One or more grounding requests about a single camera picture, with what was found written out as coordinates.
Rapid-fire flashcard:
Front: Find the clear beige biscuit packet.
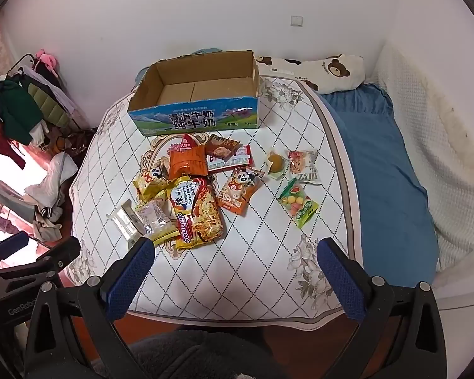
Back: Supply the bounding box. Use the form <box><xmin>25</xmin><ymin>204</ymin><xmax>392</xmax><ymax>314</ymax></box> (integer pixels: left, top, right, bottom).
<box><xmin>135</xmin><ymin>200</ymin><xmax>180</xmax><ymax>246</ymax></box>

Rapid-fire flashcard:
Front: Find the green fruit candy bag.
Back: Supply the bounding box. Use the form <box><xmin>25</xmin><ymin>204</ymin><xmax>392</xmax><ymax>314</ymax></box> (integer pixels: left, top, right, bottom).
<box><xmin>278</xmin><ymin>179</ymin><xmax>319</xmax><ymax>229</ymax></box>

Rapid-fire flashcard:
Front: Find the yellow Korean cheese noodle pack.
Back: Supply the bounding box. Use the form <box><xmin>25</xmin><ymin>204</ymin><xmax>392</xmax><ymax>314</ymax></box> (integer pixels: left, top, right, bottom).
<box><xmin>167</xmin><ymin>175</ymin><xmax>225</xmax><ymax>251</ymax></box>

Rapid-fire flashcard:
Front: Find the white strawberry cookie packet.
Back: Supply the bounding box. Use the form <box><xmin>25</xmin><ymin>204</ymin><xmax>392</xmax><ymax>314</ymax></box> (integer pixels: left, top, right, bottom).
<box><xmin>288</xmin><ymin>149</ymin><xmax>320</xmax><ymax>184</ymax></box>

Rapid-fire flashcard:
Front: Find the yellow egg yolk pastry packet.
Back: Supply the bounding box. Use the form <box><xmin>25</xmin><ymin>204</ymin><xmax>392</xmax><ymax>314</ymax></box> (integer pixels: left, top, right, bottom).
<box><xmin>266</xmin><ymin>149</ymin><xmax>289</xmax><ymax>180</ymax></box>

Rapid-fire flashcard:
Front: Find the orange foil snack bag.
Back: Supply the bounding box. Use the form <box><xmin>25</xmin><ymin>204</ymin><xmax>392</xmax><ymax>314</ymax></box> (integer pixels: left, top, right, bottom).
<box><xmin>168</xmin><ymin>146</ymin><xmax>209</xmax><ymax>181</ymax></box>

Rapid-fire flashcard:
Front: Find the orange panda snack packet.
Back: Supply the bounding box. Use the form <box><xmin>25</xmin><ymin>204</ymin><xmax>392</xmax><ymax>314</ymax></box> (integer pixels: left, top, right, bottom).
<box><xmin>216</xmin><ymin>167</ymin><xmax>264</xmax><ymax>216</ymax></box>

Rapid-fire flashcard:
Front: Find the small red triangular packet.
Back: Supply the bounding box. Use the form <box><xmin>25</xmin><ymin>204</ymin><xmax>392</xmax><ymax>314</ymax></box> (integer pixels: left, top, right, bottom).
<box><xmin>167</xmin><ymin>134</ymin><xmax>199</xmax><ymax>156</ymax></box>

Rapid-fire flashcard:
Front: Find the red white snack packet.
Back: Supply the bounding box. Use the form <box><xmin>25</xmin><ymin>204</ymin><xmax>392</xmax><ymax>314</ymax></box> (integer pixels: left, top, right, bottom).
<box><xmin>206</xmin><ymin>145</ymin><xmax>253</xmax><ymax>174</ymax></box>

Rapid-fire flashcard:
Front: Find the brown pastry snack packet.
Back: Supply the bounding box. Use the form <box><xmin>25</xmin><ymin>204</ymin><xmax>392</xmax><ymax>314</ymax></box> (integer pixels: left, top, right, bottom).
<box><xmin>204</xmin><ymin>134</ymin><xmax>240</xmax><ymax>161</ymax></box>

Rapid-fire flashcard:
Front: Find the white wafer cracker pack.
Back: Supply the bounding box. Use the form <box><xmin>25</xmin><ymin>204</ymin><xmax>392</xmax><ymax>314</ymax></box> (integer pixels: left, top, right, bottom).
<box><xmin>107</xmin><ymin>199</ymin><xmax>144</xmax><ymax>249</ymax></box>

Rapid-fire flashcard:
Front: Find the blue bed sheet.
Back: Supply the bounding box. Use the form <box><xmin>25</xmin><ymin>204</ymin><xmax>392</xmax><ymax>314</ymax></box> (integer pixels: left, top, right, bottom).
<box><xmin>322</xmin><ymin>84</ymin><xmax>439</xmax><ymax>287</ymax></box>

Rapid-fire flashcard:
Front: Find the pile of clothes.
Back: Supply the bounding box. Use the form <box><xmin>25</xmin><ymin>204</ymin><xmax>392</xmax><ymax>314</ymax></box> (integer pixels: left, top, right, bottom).
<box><xmin>0</xmin><ymin>69</ymin><xmax>86</xmax><ymax>242</ymax></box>

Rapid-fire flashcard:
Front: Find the white diamond pattern folding table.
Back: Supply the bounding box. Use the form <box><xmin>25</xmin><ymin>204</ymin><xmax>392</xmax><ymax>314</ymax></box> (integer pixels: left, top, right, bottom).
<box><xmin>66</xmin><ymin>78</ymin><xmax>363</xmax><ymax>331</ymax></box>

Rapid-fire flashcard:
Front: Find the light blue folded towel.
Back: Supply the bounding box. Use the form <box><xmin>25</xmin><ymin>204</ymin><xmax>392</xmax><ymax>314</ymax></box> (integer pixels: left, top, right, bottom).
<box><xmin>133</xmin><ymin>47</ymin><xmax>224</xmax><ymax>87</ymax></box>

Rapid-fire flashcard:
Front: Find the cardboard milk carton box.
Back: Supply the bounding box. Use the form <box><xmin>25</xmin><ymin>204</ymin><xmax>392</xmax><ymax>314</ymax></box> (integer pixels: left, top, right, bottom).
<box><xmin>128</xmin><ymin>51</ymin><xmax>260</xmax><ymax>137</ymax></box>

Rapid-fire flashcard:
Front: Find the white bear print pillow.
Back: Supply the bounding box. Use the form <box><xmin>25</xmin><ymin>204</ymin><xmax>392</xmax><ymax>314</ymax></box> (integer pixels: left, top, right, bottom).
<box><xmin>255</xmin><ymin>54</ymin><xmax>366</xmax><ymax>94</ymax></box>

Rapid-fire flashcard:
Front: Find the white wall switch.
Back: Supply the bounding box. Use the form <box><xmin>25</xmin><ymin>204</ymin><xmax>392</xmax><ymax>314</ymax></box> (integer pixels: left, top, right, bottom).
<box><xmin>290</xmin><ymin>15</ymin><xmax>304</xmax><ymax>27</ymax></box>

